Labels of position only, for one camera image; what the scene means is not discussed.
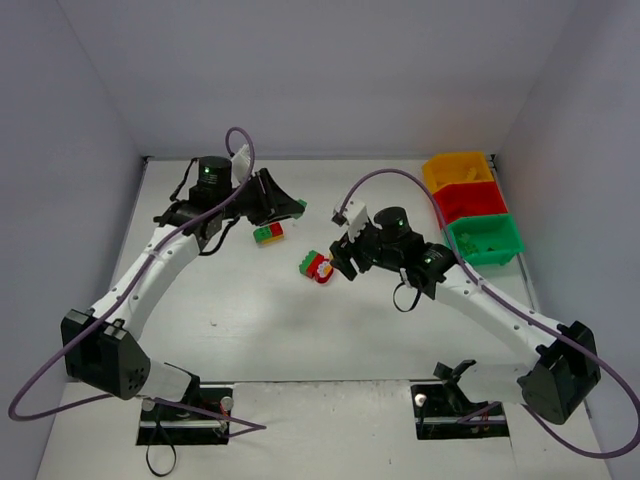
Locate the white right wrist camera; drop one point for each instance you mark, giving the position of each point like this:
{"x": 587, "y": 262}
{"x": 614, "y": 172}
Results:
{"x": 354, "y": 217}

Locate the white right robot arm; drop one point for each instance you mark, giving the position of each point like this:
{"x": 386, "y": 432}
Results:
{"x": 555, "y": 368}

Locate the green red yellow lego stack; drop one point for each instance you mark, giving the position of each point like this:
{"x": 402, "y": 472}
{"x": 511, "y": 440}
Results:
{"x": 268, "y": 233}

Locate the green lego brick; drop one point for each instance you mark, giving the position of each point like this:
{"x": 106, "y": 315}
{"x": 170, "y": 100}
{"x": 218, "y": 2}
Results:
{"x": 466, "y": 244}

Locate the red plastic bin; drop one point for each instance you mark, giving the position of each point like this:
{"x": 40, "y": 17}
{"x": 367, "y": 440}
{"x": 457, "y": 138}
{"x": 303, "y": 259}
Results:
{"x": 468, "y": 200}

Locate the yellow curved lego brick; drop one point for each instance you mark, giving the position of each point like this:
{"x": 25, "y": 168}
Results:
{"x": 471, "y": 175}

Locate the green yellow oval lego stack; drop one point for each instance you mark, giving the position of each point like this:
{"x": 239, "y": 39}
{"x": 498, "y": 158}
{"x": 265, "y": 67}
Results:
{"x": 303, "y": 204}

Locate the yellow plastic bin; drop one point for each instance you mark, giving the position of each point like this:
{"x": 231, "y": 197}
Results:
{"x": 446, "y": 169}

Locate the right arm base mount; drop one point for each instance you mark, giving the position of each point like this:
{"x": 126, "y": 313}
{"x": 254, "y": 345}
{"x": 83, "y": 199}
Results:
{"x": 443, "y": 412}

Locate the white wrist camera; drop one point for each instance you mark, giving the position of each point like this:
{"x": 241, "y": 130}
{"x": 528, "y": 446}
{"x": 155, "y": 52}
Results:
{"x": 241, "y": 161}
{"x": 354, "y": 217}

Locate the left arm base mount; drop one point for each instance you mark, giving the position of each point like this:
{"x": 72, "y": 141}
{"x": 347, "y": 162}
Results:
{"x": 166, "y": 425}

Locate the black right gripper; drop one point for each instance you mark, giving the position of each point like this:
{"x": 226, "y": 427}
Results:
{"x": 355, "y": 252}

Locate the green red flower lego stack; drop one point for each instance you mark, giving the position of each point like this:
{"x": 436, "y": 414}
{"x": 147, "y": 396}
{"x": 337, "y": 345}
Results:
{"x": 316, "y": 267}

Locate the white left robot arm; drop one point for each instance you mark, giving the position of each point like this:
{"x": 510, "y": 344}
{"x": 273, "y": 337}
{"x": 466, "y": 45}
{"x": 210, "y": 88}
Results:
{"x": 102, "y": 343}

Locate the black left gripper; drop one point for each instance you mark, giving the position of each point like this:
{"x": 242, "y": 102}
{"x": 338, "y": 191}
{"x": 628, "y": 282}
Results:
{"x": 261, "y": 198}

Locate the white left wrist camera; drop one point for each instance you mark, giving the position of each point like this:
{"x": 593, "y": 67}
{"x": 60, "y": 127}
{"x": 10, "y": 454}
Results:
{"x": 241, "y": 161}

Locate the green plastic bin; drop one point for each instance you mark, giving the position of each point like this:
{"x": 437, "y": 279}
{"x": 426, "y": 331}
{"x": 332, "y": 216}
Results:
{"x": 496, "y": 236}

